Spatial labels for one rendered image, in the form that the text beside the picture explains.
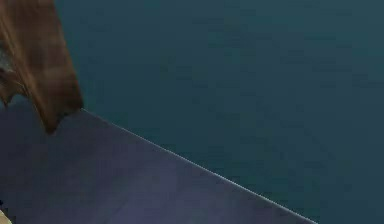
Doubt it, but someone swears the pale beige object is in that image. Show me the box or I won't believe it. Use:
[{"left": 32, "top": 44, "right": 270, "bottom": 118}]
[{"left": 0, "top": 208, "right": 14, "bottom": 224}]

